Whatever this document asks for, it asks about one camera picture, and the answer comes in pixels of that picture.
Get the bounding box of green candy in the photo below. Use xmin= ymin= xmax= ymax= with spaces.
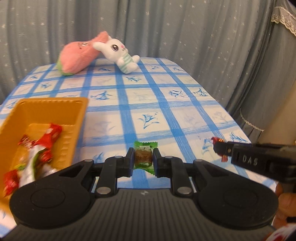
xmin=134 ymin=141 xmax=158 ymax=175

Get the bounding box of red patterned candy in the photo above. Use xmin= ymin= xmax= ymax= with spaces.
xmin=211 ymin=137 xmax=228 ymax=163

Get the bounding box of long red snack bar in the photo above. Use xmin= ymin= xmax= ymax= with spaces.
xmin=35 ymin=123 xmax=62 ymax=164

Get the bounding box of green white snack packet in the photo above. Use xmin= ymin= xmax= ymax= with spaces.
xmin=19 ymin=145 xmax=57 ymax=187

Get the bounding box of small red foil candy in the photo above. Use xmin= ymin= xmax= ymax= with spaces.
xmin=18 ymin=134 xmax=35 ymax=149

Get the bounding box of red square snack packet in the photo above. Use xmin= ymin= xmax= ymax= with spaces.
xmin=4 ymin=169 xmax=19 ymax=197

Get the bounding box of right hand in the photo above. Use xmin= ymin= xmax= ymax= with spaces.
xmin=273 ymin=183 xmax=296 ymax=229

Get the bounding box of blue checked tablecloth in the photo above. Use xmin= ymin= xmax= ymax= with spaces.
xmin=0 ymin=57 xmax=278 ymax=236

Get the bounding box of grey lace trimmed cover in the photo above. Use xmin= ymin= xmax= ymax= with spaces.
xmin=226 ymin=1 xmax=295 ymax=142

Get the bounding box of orange plastic tray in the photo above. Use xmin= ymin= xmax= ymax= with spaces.
xmin=1 ymin=97 xmax=88 ymax=209

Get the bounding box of white bunny plush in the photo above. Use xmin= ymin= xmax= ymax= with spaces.
xmin=92 ymin=36 xmax=140 ymax=74

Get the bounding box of pink strawberry plush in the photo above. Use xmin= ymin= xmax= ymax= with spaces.
xmin=57 ymin=31 xmax=109 ymax=76

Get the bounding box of grey star curtain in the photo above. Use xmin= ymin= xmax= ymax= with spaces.
xmin=1 ymin=1 xmax=275 ymax=112

